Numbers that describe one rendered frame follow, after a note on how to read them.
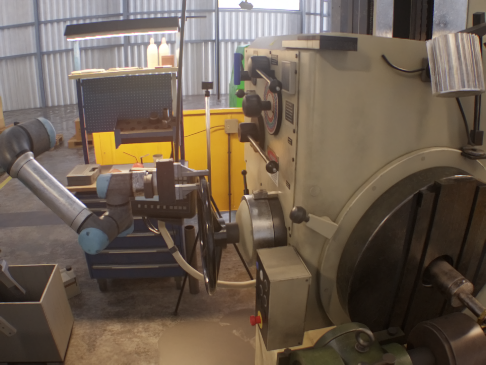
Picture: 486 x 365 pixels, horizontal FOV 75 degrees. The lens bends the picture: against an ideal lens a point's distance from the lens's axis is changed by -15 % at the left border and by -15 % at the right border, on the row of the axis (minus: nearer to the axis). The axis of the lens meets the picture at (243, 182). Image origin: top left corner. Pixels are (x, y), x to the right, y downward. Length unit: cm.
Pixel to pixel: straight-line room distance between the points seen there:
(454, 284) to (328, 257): 34
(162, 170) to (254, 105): 32
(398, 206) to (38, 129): 105
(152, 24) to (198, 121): 132
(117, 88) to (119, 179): 194
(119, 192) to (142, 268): 188
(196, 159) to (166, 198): 266
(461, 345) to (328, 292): 40
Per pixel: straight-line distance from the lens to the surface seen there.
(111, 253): 290
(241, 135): 127
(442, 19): 148
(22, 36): 1517
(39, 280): 271
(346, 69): 86
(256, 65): 114
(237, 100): 501
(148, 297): 304
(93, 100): 303
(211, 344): 259
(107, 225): 105
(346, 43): 81
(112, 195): 109
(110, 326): 284
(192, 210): 174
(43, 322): 237
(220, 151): 374
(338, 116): 87
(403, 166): 97
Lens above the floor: 186
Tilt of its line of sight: 21 degrees down
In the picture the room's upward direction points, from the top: straight up
